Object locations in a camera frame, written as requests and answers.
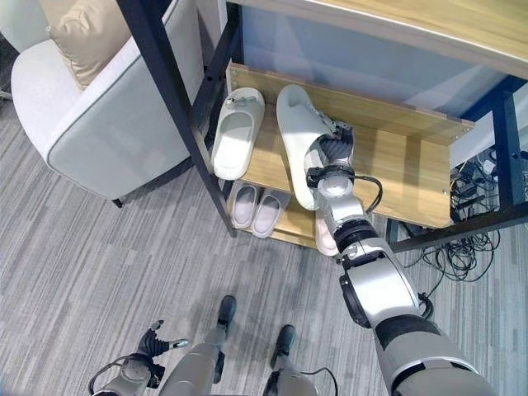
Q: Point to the black-framed desk with wood top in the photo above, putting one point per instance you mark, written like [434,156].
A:
[165,74]

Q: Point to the robot left leg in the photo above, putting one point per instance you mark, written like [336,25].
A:
[206,350]

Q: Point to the beige cushion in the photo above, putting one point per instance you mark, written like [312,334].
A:
[88,35]

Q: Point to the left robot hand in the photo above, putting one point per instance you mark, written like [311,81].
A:
[152,343]

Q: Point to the robot right leg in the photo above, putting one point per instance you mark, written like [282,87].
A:
[288,367]

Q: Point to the white armchair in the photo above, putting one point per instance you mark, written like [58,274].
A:
[103,123]

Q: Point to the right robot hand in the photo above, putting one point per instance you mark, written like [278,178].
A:
[335,150]

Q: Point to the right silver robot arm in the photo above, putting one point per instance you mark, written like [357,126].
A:
[371,264]

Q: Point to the robot leg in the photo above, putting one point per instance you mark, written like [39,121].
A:
[288,367]
[206,350]

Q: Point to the large white slipper with charms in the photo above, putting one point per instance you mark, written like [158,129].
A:
[295,136]
[236,138]

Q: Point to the small pale pink slipper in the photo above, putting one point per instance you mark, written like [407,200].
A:
[267,215]
[242,205]
[325,237]

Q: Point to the wooden shoe rack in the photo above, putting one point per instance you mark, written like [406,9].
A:
[396,152]

